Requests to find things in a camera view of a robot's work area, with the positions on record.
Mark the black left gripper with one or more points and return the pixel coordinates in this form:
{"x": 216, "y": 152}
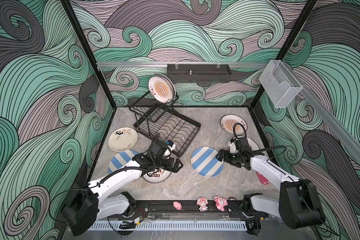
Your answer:
{"x": 177, "y": 167}

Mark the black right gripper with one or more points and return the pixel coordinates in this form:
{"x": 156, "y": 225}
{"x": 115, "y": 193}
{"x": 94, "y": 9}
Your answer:
{"x": 226, "y": 154}

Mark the blue white striped plate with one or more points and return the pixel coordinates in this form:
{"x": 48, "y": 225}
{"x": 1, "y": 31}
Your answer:
{"x": 120, "y": 160}
{"x": 205, "y": 163}

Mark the orange sunburst plate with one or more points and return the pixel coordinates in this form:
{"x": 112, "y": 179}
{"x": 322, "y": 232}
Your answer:
{"x": 231, "y": 122}
{"x": 162, "y": 88}

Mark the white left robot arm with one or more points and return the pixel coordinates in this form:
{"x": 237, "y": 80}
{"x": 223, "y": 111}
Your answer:
{"x": 86, "y": 203}

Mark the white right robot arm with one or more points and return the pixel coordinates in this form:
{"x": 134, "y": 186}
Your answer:
{"x": 298, "y": 204}

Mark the white plate red Chinese characters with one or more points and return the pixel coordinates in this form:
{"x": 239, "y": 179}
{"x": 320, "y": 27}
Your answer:
{"x": 157, "y": 176}

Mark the small pink pig toy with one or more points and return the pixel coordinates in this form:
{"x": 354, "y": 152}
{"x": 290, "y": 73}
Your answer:
{"x": 177, "y": 205}

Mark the pink hooded doll figurine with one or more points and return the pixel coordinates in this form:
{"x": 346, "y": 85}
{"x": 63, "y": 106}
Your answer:
{"x": 202, "y": 202}

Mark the pink plush creature toy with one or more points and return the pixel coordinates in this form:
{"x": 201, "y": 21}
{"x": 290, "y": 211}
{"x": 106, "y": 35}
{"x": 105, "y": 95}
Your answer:
{"x": 221, "y": 203}

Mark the cream floral plate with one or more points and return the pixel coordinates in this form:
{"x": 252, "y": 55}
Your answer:
{"x": 123, "y": 139}

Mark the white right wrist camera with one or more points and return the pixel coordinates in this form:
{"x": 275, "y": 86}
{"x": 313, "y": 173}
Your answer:
{"x": 234, "y": 145}

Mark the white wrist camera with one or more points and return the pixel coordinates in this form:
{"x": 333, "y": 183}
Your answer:
{"x": 234, "y": 145}
{"x": 171, "y": 146}

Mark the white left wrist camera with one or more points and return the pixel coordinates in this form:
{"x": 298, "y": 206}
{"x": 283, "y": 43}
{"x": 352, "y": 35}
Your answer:
{"x": 171, "y": 146}

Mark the black wire dish rack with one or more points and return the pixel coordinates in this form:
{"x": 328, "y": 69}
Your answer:
{"x": 156, "y": 119}

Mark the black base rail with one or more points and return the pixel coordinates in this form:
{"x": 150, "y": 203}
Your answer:
{"x": 154, "y": 209}

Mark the white slotted cable duct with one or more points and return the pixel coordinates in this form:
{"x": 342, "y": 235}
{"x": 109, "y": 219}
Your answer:
{"x": 173, "y": 226}

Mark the black wall-mounted tray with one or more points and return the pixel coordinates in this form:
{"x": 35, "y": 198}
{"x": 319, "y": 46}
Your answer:
{"x": 199, "y": 73}

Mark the clear acrylic wall holder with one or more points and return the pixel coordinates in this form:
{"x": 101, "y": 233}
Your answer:
{"x": 280, "y": 83}

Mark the aluminium wall rail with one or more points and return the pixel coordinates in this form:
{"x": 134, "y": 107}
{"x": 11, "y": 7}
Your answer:
{"x": 154, "y": 64}

